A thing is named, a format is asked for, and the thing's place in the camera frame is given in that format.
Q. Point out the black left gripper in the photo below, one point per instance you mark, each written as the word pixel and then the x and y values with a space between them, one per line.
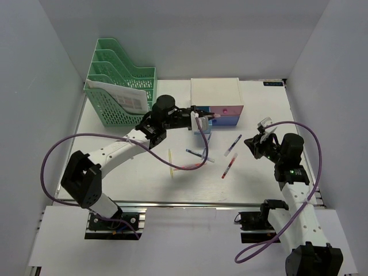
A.
pixel 202 113

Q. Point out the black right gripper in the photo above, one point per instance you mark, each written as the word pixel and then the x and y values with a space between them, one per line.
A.
pixel 257 143

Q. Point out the light blue small drawer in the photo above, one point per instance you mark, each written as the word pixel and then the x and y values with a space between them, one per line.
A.
pixel 206 128

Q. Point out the blue wide bottom drawer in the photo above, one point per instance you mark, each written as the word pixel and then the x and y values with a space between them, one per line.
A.
pixel 225 121

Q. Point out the pink small drawer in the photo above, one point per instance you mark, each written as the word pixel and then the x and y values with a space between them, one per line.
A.
pixel 230 110

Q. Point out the red pen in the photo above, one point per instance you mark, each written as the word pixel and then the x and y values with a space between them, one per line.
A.
pixel 229 166

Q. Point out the white mini drawer cabinet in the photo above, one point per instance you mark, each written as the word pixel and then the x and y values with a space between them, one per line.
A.
pixel 215 92

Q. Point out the light blue pen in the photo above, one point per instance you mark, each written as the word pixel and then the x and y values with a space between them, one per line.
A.
pixel 205 151

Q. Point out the orange pen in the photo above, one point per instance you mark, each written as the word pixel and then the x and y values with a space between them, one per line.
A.
pixel 192 166

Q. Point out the booklet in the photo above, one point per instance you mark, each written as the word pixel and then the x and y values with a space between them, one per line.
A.
pixel 131 100

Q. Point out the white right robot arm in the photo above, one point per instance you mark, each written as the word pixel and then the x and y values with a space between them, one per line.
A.
pixel 293 218

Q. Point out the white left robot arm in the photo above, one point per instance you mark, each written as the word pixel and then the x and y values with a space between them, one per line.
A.
pixel 82 178

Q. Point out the blue white pen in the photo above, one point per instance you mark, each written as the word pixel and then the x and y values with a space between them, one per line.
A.
pixel 226 153

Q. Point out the dark blue capped pen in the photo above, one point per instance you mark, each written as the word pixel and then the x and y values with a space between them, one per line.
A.
pixel 200 155

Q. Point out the black label sticker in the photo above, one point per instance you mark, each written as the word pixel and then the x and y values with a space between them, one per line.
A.
pixel 273 84

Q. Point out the green plastic file rack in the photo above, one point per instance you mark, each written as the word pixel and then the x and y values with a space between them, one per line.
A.
pixel 111 64

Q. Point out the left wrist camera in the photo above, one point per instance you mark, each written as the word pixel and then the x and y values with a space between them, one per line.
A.
pixel 198 124

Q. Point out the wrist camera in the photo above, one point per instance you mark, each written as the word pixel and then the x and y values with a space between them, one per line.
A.
pixel 265 129
pixel 198 124

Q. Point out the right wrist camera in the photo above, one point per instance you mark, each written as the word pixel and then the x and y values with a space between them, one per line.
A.
pixel 265 129

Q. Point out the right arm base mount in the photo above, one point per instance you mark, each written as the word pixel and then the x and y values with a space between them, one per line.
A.
pixel 254 226

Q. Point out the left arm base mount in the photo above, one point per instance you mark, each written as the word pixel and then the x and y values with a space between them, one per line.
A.
pixel 129 226

